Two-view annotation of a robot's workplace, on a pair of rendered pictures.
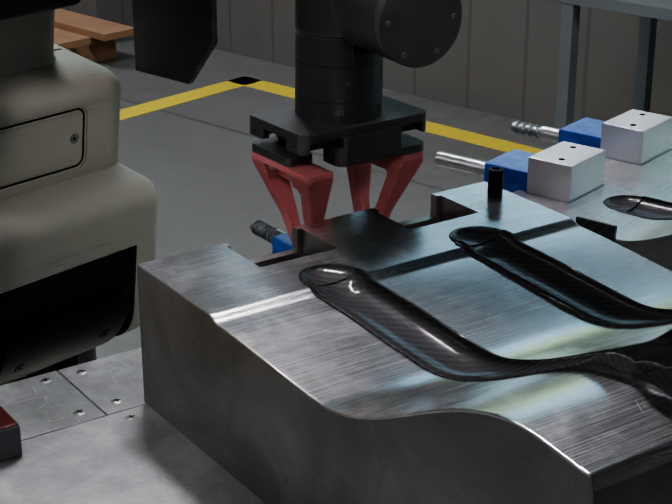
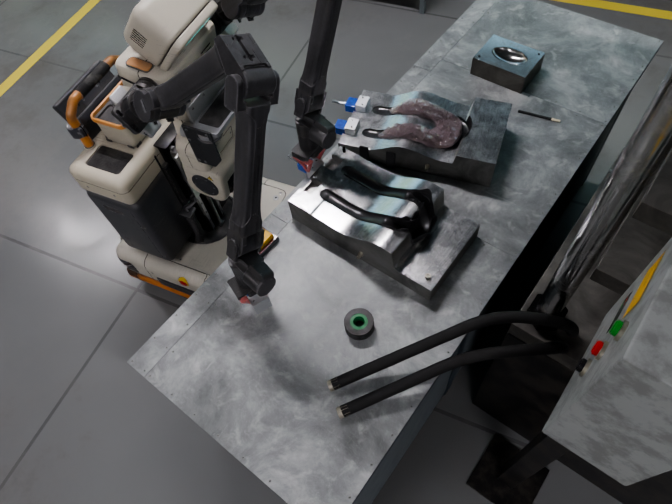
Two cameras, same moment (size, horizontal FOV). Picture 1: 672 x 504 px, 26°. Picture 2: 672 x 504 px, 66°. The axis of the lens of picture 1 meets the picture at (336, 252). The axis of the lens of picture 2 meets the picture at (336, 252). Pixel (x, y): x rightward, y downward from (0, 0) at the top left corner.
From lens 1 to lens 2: 94 cm
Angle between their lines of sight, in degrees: 37
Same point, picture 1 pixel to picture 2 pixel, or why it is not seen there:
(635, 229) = (371, 143)
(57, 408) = (277, 224)
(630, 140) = (362, 108)
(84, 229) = not seen: hidden behind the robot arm
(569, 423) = (385, 243)
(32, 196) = (227, 150)
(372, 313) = (336, 201)
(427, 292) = (343, 192)
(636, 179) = (366, 120)
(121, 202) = not seen: hidden behind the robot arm
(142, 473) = (302, 237)
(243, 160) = not seen: outside the picture
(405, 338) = (344, 207)
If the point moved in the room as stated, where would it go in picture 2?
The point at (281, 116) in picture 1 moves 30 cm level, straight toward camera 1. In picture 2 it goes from (298, 150) to (332, 225)
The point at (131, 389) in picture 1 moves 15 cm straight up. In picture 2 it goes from (287, 214) to (279, 184)
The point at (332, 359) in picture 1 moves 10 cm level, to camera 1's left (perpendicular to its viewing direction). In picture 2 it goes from (335, 219) to (302, 229)
